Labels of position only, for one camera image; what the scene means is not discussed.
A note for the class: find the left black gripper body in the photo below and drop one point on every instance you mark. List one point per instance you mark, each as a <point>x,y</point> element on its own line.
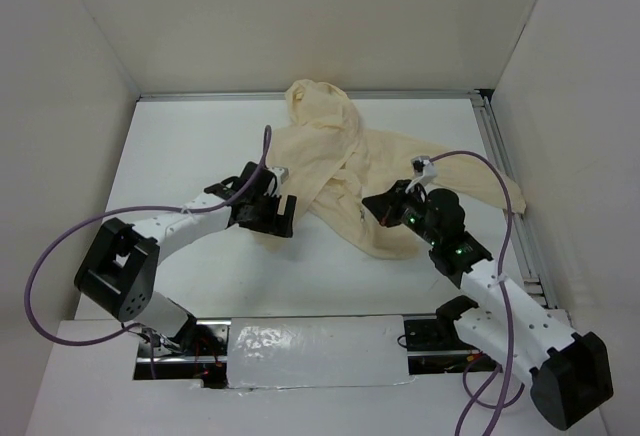
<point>261,216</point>

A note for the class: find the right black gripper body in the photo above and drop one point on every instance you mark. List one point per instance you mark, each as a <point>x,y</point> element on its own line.
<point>412,214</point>

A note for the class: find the cream yellow jacket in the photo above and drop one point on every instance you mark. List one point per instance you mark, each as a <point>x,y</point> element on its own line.
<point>334,161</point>

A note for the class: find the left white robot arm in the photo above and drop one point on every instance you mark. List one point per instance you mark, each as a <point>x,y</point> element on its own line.
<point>119,270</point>

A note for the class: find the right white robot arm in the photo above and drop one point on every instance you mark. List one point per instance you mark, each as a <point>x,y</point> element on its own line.
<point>567,374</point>

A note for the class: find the aluminium frame rail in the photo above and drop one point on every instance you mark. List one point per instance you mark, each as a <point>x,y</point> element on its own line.
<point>339,260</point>

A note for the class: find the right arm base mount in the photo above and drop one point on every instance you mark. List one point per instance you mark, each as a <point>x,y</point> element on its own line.
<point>433,346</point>

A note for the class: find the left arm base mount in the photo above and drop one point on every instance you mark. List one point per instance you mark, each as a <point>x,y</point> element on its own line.
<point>203,360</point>

